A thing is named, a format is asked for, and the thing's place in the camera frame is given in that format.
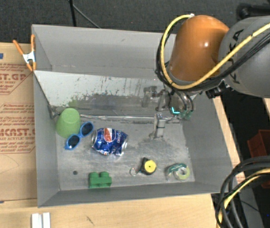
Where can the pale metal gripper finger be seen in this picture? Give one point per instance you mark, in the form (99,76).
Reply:
(159,127)
(149,96)

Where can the yellow and black tape measure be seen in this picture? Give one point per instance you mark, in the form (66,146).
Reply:
(149,167)

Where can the grey metal bin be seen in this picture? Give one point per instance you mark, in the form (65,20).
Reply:
(125,56)

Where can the green clear tape dispenser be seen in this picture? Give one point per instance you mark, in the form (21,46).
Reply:
(181,173)

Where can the crushed blue soda can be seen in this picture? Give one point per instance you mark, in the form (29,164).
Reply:
(108,141)

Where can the green toy building brick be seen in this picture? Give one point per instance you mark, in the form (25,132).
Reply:
(99,180)

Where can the green plastic cup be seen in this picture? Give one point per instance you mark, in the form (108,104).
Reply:
(68,123)

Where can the blue sunglasses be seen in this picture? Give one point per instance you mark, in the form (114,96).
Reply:
(74,141)

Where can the brown cardboard board, red print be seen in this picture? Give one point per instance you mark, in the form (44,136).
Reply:
(11,172)

